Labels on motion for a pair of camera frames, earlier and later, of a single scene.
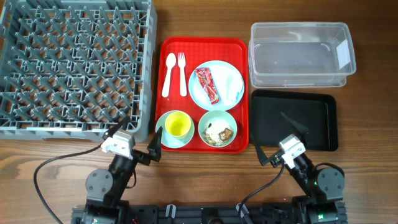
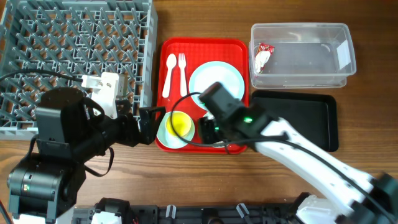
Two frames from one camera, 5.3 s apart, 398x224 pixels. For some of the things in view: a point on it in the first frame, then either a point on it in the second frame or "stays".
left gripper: x=154 y=149 to x=147 y=132
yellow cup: x=178 y=124 stays
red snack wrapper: x=208 y=81 to x=262 y=56
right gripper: x=274 y=159 to x=207 y=136
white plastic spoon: x=170 y=61 stays
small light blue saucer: x=167 y=139 stays
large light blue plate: x=229 y=82 stays
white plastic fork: x=183 y=88 stays
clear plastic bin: x=300 y=55 stays
